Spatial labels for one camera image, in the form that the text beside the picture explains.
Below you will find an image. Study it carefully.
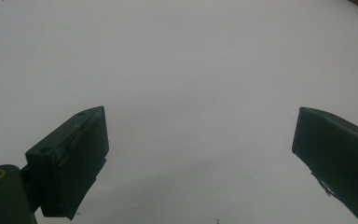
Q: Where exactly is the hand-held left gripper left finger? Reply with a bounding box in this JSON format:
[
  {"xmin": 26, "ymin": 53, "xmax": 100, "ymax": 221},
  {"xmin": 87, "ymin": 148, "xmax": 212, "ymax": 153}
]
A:
[{"xmin": 20, "ymin": 105, "xmax": 110, "ymax": 221}]

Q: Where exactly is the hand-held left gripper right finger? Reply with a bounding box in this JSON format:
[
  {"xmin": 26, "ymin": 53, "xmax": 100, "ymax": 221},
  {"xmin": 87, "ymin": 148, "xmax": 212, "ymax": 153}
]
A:
[{"xmin": 291, "ymin": 106, "xmax": 358, "ymax": 222}]

